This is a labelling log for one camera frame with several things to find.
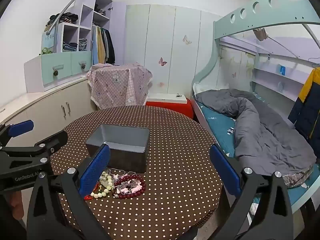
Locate teal bunk bed frame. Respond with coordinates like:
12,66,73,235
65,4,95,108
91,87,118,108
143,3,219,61
191,0,320,215

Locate red storage box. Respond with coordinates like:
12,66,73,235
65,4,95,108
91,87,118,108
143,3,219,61
145,97,194,119

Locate pink bead bracelet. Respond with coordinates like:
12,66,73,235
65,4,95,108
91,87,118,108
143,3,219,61
117,179,146,195

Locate pink printed cloth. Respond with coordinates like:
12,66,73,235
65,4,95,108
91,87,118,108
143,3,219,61
87,62,153,110

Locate teal drawer cabinet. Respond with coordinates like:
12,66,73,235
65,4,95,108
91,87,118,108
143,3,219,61
24,49,92,93

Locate grey metal tin box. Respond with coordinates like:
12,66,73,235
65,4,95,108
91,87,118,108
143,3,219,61
85,124,151,173

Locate white wardrobe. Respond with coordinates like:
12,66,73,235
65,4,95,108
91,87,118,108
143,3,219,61
125,4,223,103

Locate grey duvet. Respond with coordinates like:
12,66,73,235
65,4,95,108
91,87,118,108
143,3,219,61
196,89,317,174

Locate teal bedsheet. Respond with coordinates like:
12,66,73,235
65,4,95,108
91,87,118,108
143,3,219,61
200,105,320,213

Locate person's left hand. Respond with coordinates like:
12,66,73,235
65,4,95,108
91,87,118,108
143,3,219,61
5,192,24,220

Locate lavender stair shelf unit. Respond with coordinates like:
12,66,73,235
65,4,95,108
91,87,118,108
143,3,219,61
56,0,127,65

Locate row of hanging clothes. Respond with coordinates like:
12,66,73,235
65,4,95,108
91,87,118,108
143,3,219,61
91,25,116,65

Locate brown hanging cloth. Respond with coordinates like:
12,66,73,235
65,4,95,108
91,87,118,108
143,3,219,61
252,27,269,42

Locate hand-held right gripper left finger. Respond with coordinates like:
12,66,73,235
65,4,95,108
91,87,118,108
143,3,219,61
26,144,111,240

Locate dark folded clothes pile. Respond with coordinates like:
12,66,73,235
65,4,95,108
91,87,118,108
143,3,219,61
45,12,79,27

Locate grey patterned pillow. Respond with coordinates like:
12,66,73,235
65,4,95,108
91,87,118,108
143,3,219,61
281,165,314,188

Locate white box lid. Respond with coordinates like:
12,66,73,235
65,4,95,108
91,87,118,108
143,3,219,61
147,93,187,103

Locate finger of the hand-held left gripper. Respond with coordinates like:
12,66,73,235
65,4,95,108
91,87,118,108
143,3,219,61
0,131,68,172
0,120,34,145

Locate yellow and navy jacket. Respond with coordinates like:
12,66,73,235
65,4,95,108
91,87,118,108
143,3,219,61
287,67,320,159

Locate white jade bead bracelet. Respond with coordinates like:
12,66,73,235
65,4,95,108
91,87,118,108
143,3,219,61
90,174,116,199

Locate folded jeans stack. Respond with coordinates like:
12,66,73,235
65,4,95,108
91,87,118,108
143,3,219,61
62,42,78,52

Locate brown polka-dot tablecloth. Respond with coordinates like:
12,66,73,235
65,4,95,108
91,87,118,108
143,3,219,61
50,105,223,240

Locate dark red bead bracelet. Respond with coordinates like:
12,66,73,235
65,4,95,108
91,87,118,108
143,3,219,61
114,175,147,200

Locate grey metal handrail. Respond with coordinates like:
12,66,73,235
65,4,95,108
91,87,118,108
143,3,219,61
45,0,117,35

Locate beige low cabinet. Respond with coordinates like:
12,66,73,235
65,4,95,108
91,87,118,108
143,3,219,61
0,76,98,130

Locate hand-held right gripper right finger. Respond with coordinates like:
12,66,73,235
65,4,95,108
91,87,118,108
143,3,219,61
209,145,294,240

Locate silver chain necklace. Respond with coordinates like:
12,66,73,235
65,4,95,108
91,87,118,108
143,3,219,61
106,169,140,193

